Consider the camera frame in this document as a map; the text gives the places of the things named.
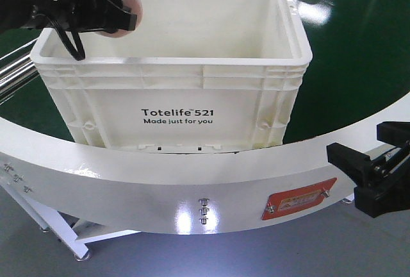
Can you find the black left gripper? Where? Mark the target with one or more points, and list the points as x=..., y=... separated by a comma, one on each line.
x=83, y=15

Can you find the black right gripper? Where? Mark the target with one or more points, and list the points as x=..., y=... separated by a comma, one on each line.
x=383, y=183

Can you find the white plastic Totelife crate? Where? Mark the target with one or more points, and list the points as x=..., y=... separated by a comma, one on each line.
x=196, y=76

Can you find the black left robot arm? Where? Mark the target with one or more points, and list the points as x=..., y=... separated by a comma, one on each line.
x=16, y=14

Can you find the orange warning label plate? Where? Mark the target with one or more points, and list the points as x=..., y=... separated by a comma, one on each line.
x=292, y=201

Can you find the white curved conveyor rim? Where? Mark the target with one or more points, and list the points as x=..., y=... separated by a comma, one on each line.
x=169, y=193

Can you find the white conveyor support leg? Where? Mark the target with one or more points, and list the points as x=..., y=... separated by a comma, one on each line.
x=75, y=236

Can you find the chrome guide rail bars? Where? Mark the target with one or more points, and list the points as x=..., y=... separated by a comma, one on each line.
x=17, y=70

